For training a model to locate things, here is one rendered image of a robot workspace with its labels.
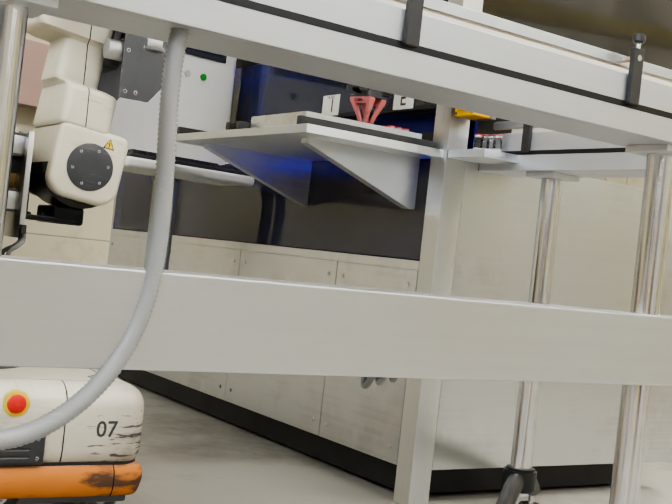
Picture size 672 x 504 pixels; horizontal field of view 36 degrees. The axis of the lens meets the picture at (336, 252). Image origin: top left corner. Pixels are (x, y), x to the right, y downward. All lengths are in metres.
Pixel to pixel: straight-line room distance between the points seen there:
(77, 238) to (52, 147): 3.80
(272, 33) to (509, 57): 0.40
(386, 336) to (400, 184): 1.17
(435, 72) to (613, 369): 0.61
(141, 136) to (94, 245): 3.00
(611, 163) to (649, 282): 0.51
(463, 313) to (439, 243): 1.02
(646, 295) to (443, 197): 0.82
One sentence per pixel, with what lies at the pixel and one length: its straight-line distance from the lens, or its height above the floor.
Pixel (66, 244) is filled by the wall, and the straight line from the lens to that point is 6.06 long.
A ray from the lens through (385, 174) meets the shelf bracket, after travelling 2.55.
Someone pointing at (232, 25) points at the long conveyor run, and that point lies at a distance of 1.28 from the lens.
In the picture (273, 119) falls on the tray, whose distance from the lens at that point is 2.51.
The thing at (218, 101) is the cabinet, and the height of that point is 1.05.
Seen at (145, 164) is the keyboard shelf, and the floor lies 0.79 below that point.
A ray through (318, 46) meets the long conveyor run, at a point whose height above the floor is 0.86.
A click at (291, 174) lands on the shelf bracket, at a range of 2.98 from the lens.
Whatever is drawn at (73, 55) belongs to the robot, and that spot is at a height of 0.96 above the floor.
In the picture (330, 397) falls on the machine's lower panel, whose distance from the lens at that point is 2.85.
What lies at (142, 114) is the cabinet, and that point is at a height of 0.96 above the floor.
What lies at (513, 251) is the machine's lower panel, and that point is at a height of 0.65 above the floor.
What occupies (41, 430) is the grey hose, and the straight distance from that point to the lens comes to 1.21.
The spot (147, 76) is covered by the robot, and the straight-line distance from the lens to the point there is 2.35.
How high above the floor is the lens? 0.59
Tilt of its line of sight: level
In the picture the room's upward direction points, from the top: 6 degrees clockwise
